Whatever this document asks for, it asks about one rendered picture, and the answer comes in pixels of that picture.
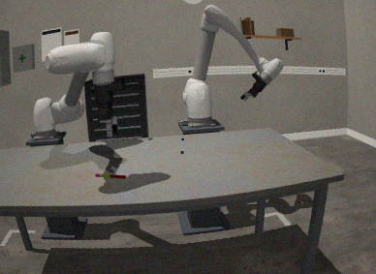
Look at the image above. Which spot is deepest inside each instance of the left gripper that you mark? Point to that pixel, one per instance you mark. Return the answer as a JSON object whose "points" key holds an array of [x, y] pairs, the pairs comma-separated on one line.
{"points": [[262, 81]]}

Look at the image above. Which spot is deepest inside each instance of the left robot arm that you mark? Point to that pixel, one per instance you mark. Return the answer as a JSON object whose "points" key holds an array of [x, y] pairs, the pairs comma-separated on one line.
{"points": [[198, 99]]}

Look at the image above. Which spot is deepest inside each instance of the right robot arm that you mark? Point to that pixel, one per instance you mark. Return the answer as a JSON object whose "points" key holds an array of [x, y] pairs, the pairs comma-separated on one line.
{"points": [[78, 59]]}

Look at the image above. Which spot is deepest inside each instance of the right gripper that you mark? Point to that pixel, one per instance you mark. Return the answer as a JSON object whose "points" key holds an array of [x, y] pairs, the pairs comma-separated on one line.
{"points": [[104, 96]]}

